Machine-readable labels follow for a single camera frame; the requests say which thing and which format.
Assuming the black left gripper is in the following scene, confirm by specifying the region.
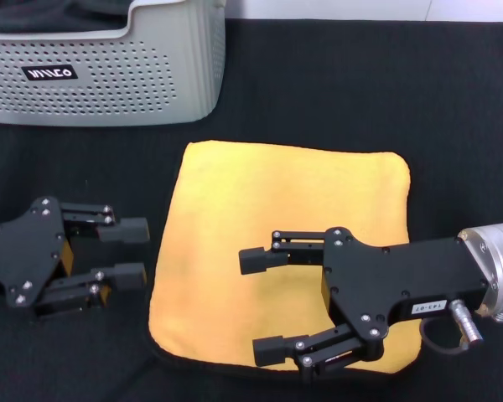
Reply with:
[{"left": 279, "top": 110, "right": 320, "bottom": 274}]
[{"left": 0, "top": 196, "right": 151, "bottom": 322}]

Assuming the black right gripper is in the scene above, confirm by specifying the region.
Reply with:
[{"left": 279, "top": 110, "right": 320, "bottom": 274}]
[{"left": 237, "top": 227, "right": 490, "bottom": 384}]

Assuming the yellow and grey towel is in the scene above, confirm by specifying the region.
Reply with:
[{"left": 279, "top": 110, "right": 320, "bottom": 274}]
[{"left": 146, "top": 140, "right": 424, "bottom": 376}]

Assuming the grey perforated storage box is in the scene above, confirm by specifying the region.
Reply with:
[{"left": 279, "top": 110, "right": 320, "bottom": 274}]
[{"left": 0, "top": 0, "right": 227, "bottom": 126}]

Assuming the dark cloth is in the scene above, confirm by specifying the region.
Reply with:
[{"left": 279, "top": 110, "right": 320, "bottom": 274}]
[{"left": 0, "top": 0, "right": 131, "bottom": 33}]

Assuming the right gripper cable with plug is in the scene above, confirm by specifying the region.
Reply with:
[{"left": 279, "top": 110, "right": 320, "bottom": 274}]
[{"left": 418, "top": 297, "right": 485, "bottom": 358}]

